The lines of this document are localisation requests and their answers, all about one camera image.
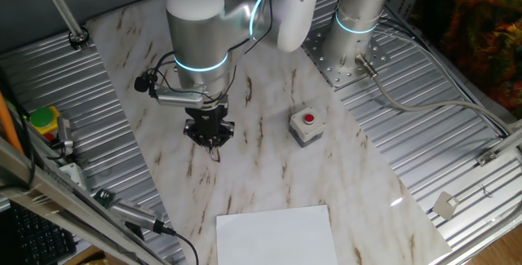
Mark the orange tube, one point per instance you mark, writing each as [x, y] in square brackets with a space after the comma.
[8, 126]

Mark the yellow box with green button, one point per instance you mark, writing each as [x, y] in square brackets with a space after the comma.
[42, 117]

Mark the black keyboard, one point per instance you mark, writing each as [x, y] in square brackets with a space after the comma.
[36, 240]

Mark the marble pattern table mat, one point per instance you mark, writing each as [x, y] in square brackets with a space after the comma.
[265, 175]

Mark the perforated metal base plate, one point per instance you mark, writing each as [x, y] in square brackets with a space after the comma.
[346, 75]

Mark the aluminium frame profile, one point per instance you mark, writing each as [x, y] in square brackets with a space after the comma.
[49, 191]

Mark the small silver metal device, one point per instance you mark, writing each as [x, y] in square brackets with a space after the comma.
[64, 132]

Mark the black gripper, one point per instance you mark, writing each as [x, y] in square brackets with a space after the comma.
[210, 118]

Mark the aluminium profile bar with bracket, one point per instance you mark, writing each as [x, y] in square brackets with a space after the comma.
[505, 142]

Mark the aluminium stand pole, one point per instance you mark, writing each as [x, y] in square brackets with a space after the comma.
[61, 6]

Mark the white paper sheet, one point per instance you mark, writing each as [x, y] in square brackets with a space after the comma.
[277, 236]

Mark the grey red pushbutton box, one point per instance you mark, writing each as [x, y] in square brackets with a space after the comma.
[49, 136]
[306, 124]

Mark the small white plastic piece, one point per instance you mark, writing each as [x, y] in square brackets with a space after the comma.
[444, 204]

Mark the silver ribbed camera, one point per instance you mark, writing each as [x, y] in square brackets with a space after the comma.
[132, 213]

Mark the colourful patterned cloth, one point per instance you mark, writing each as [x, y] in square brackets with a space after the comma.
[481, 32]

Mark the dark red thin-frame glasses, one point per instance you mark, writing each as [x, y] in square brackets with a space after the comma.
[215, 155]

